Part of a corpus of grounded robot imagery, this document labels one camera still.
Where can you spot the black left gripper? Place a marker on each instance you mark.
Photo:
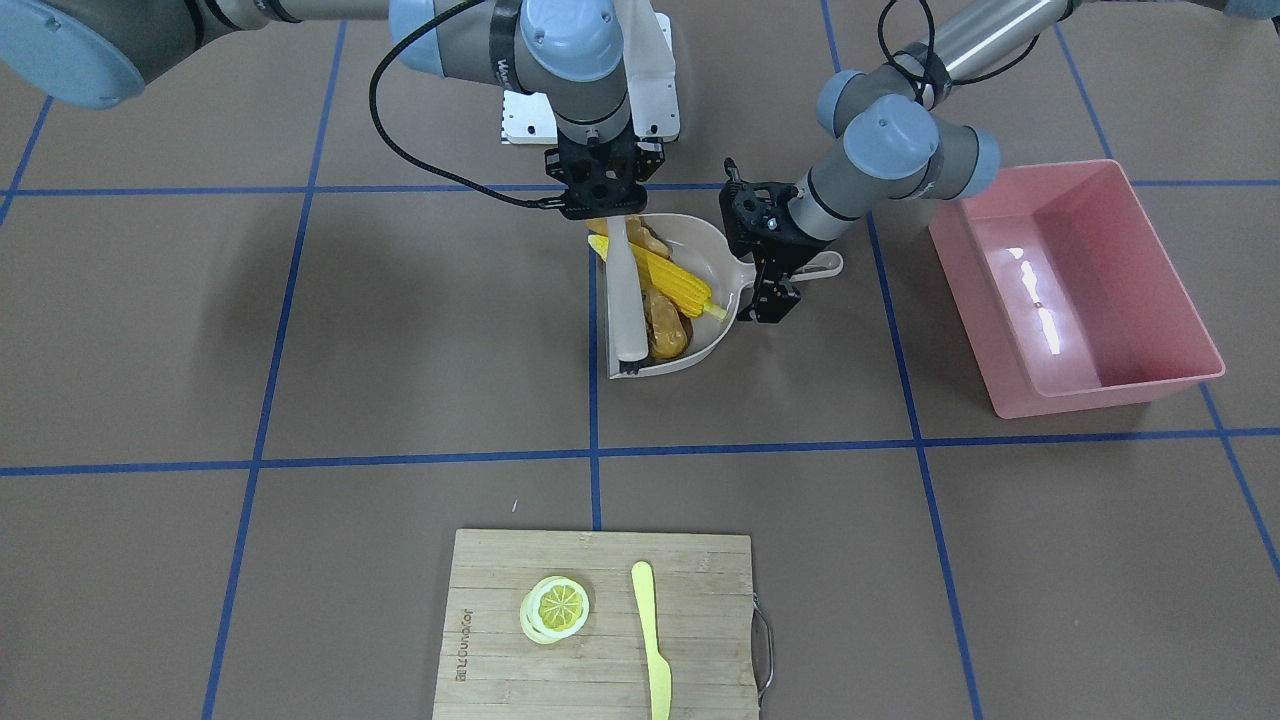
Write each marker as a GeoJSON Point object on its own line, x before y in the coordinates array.
{"type": "Point", "coordinates": [801, 246]}

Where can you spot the yellow toy corn cob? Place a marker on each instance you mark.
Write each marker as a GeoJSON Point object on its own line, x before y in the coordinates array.
{"type": "Point", "coordinates": [691, 294]}

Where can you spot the yellow toy lemon slices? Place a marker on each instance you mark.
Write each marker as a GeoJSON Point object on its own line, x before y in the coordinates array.
{"type": "Point", "coordinates": [555, 609]}

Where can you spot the yellow plastic toy knife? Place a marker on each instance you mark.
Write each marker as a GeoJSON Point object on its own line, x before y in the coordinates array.
{"type": "Point", "coordinates": [660, 676]}

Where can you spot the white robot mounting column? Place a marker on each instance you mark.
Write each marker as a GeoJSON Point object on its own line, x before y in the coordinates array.
{"type": "Point", "coordinates": [528, 120]}

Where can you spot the beige brush black bristles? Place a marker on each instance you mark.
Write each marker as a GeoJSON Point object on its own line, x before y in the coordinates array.
{"type": "Point", "coordinates": [626, 319]}

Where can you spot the pink plastic bin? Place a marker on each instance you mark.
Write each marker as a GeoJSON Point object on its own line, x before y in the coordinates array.
{"type": "Point", "coordinates": [1066, 293]}

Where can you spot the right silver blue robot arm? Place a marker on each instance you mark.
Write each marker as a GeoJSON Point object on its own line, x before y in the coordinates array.
{"type": "Point", "coordinates": [98, 54]}

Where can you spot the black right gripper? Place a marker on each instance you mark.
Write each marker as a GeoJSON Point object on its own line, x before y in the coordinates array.
{"type": "Point", "coordinates": [651, 164]}

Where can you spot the toy ginger root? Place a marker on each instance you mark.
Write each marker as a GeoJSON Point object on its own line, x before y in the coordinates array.
{"type": "Point", "coordinates": [639, 233]}

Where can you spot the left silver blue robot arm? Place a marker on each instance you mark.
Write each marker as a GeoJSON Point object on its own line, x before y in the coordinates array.
{"type": "Point", "coordinates": [888, 146]}

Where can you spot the brown toy potato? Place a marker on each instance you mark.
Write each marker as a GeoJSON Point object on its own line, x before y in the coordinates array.
{"type": "Point", "coordinates": [666, 333]}

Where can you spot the bamboo cutting board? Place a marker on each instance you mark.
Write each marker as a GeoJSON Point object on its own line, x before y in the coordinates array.
{"type": "Point", "coordinates": [706, 602]}

